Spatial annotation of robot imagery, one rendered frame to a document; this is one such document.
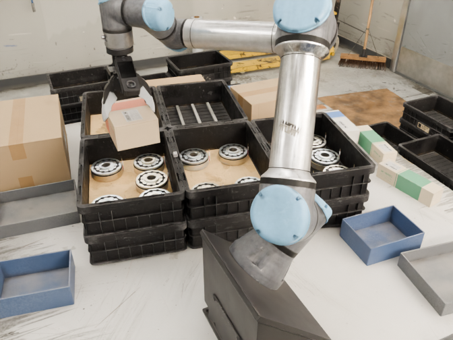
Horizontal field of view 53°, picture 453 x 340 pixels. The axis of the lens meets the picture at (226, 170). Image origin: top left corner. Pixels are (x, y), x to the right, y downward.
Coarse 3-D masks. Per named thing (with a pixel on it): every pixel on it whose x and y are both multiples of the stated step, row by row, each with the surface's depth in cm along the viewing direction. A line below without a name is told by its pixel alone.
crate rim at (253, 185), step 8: (176, 128) 161; (184, 128) 161; (192, 128) 162; (256, 136) 156; (176, 144) 151; (264, 152) 148; (184, 176) 138; (184, 184) 132; (232, 184) 132; (240, 184) 132; (248, 184) 132; (256, 184) 133; (192, 192) 129; (200, 192) 130; (208, 192) 130; (216, 192) 131; (224, 192) 132; (232, 192) 132
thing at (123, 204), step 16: (80, 144) 151; (80, 160) 143; (176, 160) 143; (80, 176) 135; (176, 176) 136; (80, 192) 131; (176, 192) 129; (80, 208) 123; (96, 208) 124; (112, 208) 125
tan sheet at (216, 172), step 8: (208, 152) 166; (216, 152) 166; (216, 160) 162; (248, 160) 162; (208, 168) 158; (216, 168) 158; (224, 168) 158; (232, 168) 158; (240, 168) 158; (248, 168) 158; (192, 176) 153; (200, 176) 153; (208, 176) 153; (216, 176) 153; (224, 176) 153; (232, 176) 154; (240, 176) 154; (248, 176) 154; (256, 176) 154; (192, 184) 149; (224, 184) 150
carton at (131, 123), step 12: (120, 108) 129; (132, 108) 129; (144, 108) 129; (108, 120) 128; (120, 120) 123; (132, 120) 123; (144, 120) 123; (156, 120) 124; (120, 132) 121; (132, 132) 123; (144, 132) 125; (156, 132) 126; (120, 144) 123; (132, 144) 125; (144, 144) 126
